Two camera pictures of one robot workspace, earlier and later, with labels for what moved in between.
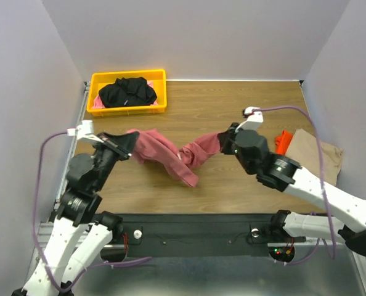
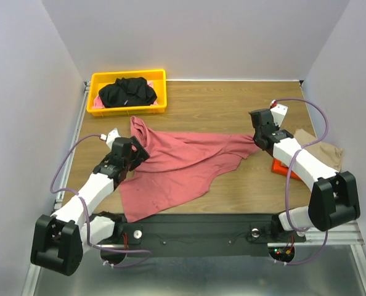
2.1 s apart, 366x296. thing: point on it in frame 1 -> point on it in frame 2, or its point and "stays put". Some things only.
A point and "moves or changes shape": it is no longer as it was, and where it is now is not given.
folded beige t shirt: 303,149 stays put
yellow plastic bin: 99,78 stays put
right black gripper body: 229,140 -> 260,142
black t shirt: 128,91 stays put
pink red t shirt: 156,150 moves or changes shape
